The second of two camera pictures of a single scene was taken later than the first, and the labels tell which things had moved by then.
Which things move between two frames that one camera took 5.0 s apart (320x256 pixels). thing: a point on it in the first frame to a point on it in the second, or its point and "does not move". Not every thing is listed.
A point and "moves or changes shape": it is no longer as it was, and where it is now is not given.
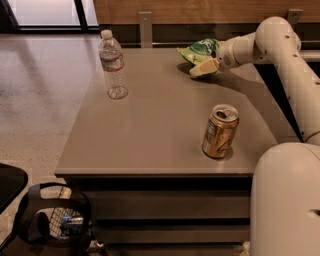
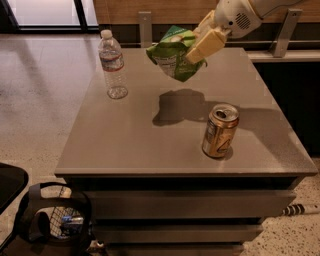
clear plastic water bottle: x=112 y=63 does not move
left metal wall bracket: x=146 y=28 does not move
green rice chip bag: x=199 y=50 moves or changes shape
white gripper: x=226 y=56 to x=235 y=17
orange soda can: x=221 y=130 does not move
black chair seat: x=13 y=180 does not move
